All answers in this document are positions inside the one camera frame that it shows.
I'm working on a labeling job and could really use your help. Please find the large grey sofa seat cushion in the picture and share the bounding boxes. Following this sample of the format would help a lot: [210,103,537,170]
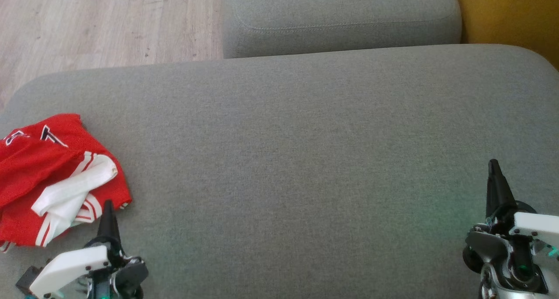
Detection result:
[0,44,559,299]

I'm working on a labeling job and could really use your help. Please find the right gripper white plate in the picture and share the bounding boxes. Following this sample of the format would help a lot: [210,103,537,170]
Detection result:
[463,159,559,275]

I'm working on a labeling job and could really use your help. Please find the red and white jersey shirt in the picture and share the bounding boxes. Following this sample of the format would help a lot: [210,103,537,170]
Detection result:
[0,113,132,248]

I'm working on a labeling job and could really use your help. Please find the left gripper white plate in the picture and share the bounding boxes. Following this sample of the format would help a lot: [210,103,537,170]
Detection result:
[28,200,149,299]

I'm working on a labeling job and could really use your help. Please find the small grey sofa seat cushion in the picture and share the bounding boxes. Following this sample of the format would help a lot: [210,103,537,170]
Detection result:
[222,0,462,58]

